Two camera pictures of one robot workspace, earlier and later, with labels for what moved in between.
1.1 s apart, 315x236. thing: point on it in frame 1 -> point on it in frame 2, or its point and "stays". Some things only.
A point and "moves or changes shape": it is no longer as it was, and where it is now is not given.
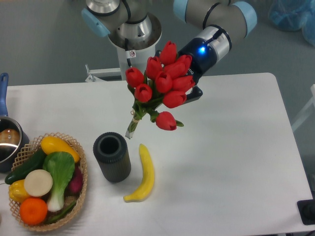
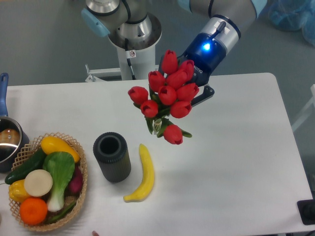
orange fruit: (33, 211) stays
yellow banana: (145, 186) stays
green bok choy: (61, 166) stays
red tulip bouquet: (166, 81) moves or changes shape
